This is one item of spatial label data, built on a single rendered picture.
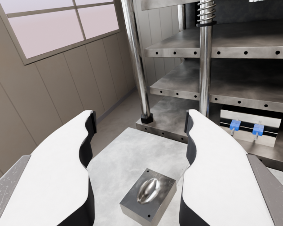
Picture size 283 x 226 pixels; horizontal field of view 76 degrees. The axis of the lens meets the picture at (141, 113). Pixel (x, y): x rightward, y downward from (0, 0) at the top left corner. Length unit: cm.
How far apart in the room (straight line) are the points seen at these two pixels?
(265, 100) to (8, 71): 209
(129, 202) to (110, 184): 21
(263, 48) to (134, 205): 83
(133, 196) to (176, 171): 26
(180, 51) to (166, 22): 229
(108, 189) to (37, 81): 167
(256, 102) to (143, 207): 72
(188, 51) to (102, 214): 87
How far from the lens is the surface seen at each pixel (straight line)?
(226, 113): 109
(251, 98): 105
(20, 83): 224
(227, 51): 98
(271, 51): 96
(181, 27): 170
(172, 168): 96
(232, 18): 177
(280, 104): 105
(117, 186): 94
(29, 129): 233
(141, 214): 76
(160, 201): 77
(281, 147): 119
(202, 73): 99
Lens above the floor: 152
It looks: 30 degrees down
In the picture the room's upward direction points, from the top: 10 degrees counter-clockwise
